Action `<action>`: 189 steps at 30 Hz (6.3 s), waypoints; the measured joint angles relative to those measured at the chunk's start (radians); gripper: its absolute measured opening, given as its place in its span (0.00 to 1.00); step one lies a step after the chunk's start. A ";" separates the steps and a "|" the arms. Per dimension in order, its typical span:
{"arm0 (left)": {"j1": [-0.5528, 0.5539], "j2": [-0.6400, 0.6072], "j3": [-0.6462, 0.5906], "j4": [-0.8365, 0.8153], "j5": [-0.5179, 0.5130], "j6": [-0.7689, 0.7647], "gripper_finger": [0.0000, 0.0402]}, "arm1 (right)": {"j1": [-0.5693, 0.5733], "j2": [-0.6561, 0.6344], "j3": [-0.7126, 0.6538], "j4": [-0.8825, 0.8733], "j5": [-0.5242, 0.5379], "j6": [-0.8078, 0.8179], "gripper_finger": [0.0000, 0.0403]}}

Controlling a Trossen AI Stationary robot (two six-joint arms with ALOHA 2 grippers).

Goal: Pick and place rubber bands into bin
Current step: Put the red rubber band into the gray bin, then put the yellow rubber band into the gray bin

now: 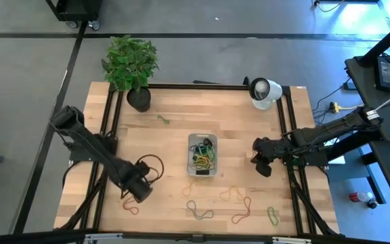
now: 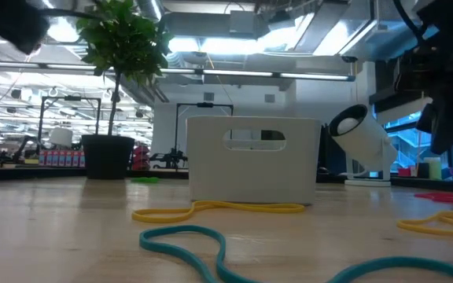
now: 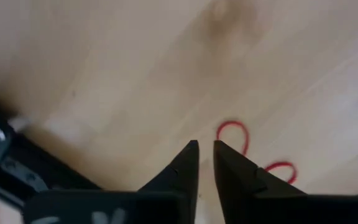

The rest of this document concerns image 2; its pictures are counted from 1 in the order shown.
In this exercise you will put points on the red rubber band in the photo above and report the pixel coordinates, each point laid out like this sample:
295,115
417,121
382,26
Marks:
446,199

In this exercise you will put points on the yellow rubber band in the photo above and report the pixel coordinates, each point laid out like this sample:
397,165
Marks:
402,225
193,207

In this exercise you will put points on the green rubber band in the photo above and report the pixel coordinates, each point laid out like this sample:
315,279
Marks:
146,180

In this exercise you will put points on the black background robot arm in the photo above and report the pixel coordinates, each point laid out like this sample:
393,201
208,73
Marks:
169,159

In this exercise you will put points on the white plastic bin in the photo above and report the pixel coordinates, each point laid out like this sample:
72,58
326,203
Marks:
211,177

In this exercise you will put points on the teal rubber band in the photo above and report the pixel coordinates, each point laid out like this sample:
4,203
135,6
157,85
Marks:
187,228

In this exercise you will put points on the pale green cup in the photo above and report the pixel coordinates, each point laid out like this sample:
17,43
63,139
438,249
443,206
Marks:
433,169

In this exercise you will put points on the red container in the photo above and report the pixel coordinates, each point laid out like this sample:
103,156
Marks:
404,172

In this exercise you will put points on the white cylinder spot lamp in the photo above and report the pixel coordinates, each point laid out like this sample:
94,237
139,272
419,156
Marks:
368,141

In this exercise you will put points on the green artificial plant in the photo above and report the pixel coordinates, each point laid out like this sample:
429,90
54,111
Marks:
124,39

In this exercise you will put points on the white lamp shade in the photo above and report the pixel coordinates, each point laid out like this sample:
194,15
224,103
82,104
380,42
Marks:
61,137

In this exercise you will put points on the red product boxes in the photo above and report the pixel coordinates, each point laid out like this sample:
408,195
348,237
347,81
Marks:
61,158

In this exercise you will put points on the black plant pot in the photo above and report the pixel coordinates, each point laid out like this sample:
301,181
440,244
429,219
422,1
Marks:
108,157

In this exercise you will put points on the long ceiling light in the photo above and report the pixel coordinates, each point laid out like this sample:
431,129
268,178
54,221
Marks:
230,73

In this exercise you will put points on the dark security camera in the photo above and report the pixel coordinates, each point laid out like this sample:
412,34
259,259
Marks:
350,59

